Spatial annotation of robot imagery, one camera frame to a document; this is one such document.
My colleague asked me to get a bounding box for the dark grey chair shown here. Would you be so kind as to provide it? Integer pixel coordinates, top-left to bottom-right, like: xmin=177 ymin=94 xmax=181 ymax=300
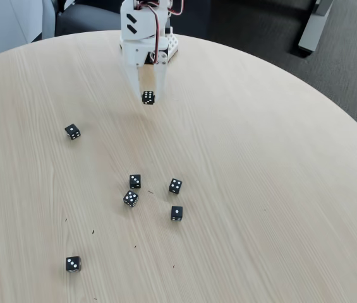
xmin=54 ymin=2 xmax=123 ymax=37

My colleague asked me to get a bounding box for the grey desk leg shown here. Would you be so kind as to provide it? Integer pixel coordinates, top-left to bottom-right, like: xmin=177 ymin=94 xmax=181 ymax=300
xmin=298 ymin=0 xmax=334 ymax=53

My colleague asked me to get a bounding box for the red black gripper cable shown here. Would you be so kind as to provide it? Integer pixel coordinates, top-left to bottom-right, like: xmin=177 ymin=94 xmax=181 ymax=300
xmin=135 ymin=0 xmax=162 ymax=62

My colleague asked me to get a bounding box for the red black arm cable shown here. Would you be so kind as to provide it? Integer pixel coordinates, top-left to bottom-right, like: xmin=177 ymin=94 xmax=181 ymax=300
xmin=166 ymin=0 xmax=185 ymax=16

